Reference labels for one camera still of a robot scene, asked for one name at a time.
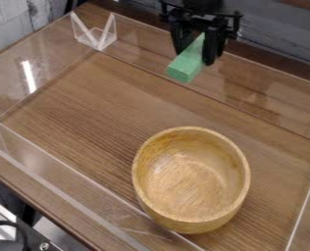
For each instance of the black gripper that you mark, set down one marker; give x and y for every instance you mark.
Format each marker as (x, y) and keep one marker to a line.
(188, 15)

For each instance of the green rectangular block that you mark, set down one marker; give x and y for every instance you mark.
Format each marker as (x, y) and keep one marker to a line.
(188, 62)

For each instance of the brown wooden bowl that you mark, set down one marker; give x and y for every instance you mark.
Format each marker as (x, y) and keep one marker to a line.
(190, 177)

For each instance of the clear acrylic tray walls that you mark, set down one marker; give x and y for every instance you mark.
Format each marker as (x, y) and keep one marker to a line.
(79, 108)

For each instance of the clear acrylic corner bracket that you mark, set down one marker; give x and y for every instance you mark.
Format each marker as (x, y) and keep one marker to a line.
(95, 37)

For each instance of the black metal table frame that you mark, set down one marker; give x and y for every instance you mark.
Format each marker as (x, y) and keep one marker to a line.
(46, 236)

